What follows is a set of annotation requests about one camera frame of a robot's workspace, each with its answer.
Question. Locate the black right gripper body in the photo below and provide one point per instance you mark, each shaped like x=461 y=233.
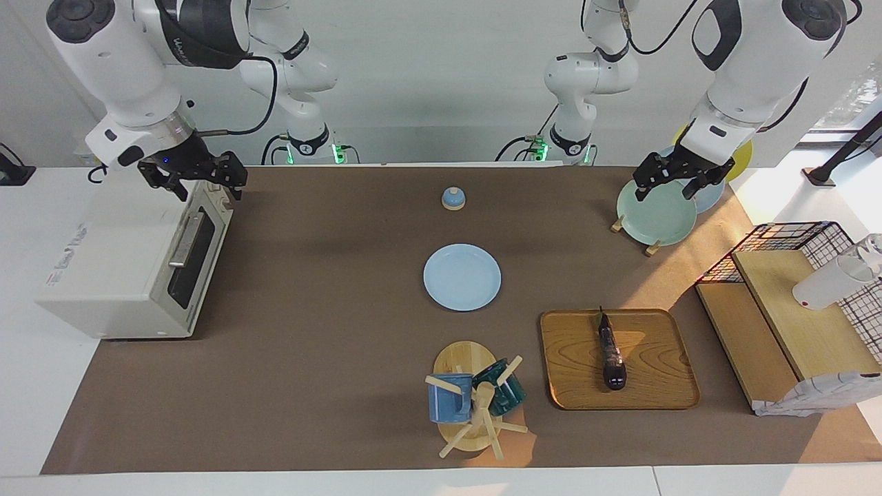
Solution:
x=193 y=162

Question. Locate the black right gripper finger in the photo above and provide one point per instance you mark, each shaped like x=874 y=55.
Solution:
x=173 y=186
x=236 y=184

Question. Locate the blue mug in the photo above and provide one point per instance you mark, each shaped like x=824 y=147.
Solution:
x=448 y=403

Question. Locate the black stand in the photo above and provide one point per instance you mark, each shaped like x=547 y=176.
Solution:
x=844 y=151

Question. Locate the white cup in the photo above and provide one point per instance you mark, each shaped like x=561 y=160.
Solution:
x=827 y=286

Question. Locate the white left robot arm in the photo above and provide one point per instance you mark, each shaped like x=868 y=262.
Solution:
x=751 y=69

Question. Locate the glass oven door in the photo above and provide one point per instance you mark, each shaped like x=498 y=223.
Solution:
x=187 y=238

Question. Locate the wooden plate rack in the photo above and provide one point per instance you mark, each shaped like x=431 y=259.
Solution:
x=653 y=248

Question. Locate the dark green mug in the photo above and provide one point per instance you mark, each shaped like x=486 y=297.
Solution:
x=510 y=396

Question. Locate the black clamp mount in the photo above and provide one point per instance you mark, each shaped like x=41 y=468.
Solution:
x=14 y=172

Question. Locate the pale green plate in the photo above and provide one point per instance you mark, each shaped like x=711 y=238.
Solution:
x=654 y=217

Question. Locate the yellow plate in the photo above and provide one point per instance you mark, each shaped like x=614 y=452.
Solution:
x=743 y=162

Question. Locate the cream toaster oven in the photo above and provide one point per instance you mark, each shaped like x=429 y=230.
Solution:
x=103 y=255

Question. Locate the wooden mug tree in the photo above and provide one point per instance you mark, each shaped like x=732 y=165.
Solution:
x=465 y=358

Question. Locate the blue lid with wooden knob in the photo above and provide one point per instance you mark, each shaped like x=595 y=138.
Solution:
x=453 y=200

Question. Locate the brown table mat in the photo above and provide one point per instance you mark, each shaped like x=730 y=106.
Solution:
x=310 y=344

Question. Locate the light blue racked plate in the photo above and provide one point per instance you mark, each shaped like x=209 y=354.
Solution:
x=711 y=198

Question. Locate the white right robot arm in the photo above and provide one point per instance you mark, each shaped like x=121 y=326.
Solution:
x=117 y=62

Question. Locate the wooden two-tier shelf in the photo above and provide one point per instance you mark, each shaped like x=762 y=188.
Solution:
x=806 y=331

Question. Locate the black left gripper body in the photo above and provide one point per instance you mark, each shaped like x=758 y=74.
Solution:
x=685 y=165

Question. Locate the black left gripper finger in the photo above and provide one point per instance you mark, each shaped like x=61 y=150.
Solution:
x=696 y=186
x=642 y=189

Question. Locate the wooden serving tray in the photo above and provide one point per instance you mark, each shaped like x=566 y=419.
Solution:
x=654 y=372

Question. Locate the white patterned cloth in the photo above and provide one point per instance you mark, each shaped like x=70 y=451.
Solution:
x=820 y=393

